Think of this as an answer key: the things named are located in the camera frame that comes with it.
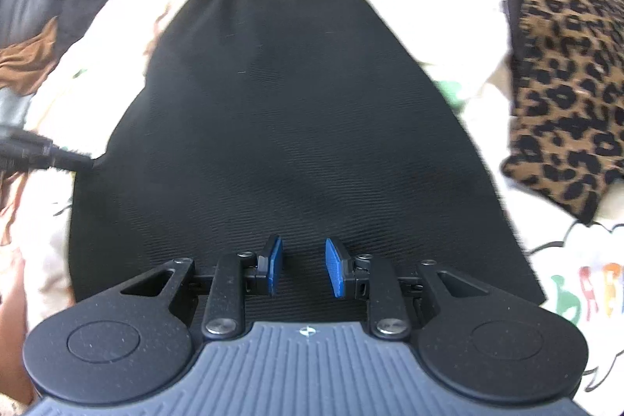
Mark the leopard print cushion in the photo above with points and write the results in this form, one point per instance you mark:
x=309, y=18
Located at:
x=570, y=79

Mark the light blue jeans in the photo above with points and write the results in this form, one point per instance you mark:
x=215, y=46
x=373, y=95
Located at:
x=12, y=109

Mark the cream bear print blanket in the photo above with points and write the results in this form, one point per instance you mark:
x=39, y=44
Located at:
x=438, y=6

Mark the grey cloth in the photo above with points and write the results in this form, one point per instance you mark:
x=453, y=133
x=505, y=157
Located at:
x=22, y=1

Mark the brown garment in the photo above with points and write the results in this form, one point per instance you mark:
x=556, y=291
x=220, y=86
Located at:
x=24, y=60

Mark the black garment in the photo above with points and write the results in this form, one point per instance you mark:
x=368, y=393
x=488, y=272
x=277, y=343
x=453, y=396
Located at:
x=92, y=1

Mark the black skirt teddy bear lining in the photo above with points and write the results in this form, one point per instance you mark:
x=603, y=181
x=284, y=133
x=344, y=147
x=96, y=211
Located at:
x=292, y=104

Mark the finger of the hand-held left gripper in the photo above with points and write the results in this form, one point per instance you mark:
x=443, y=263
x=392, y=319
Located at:
x=39, y=153

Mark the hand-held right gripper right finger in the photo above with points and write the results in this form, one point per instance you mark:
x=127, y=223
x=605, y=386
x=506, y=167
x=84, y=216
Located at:
x=335, y=270

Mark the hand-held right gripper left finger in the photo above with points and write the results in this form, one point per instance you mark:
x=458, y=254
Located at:
x=276, y=265

